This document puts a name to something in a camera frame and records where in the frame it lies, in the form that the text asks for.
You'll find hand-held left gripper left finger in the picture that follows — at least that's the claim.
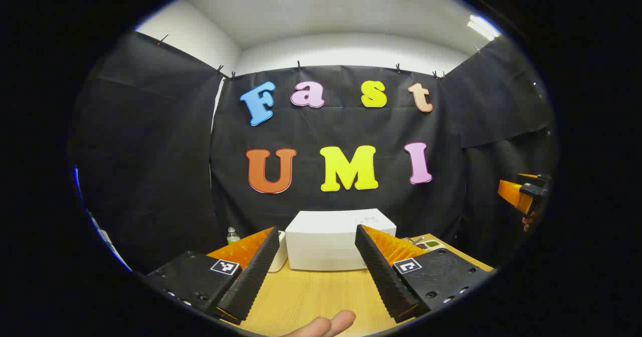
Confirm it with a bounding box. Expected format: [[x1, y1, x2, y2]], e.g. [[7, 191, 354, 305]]
[[143, 226, 280, 325]]

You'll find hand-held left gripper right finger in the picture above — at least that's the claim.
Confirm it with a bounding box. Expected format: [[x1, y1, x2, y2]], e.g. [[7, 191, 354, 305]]
[[355, 224, 495, 323]]

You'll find white microwave oven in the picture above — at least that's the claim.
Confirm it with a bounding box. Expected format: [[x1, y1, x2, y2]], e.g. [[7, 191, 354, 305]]
[[285, 208, 397, 271]]

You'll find white toaster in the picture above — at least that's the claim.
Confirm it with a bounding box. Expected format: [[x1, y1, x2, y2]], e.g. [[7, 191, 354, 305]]
[[268, 230, 289, 272]]

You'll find divided white snack tray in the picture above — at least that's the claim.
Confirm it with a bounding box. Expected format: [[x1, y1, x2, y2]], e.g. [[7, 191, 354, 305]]
[[409, 236, 446, 253]]

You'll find black backdrop cloth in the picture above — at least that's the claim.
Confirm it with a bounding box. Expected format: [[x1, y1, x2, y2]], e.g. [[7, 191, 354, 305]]
[[70, 31, 557, 277]]

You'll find ceiling light panel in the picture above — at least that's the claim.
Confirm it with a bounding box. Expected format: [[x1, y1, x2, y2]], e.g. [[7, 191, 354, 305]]
[[466, 15, 502, 41]]

